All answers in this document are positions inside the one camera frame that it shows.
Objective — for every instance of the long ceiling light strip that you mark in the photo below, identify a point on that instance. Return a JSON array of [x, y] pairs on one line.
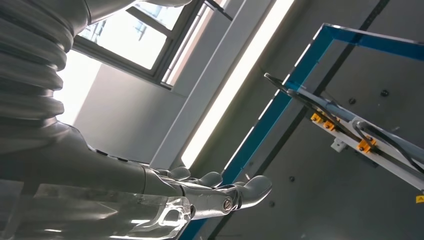
[[232, 89]]

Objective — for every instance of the blue metal frame beam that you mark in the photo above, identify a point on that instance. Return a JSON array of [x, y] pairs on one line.
[[265, 116]]

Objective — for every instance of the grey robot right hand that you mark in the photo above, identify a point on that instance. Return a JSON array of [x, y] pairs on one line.
[[82, 185]]

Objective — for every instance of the white rail orange clips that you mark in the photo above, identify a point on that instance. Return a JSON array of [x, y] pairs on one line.
[[381, 155]]

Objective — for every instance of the dark window frame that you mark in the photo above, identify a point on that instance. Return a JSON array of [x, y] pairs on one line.
[[165, 49]]

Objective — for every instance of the yellow warning label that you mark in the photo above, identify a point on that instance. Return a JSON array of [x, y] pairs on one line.
[[420, 199]]

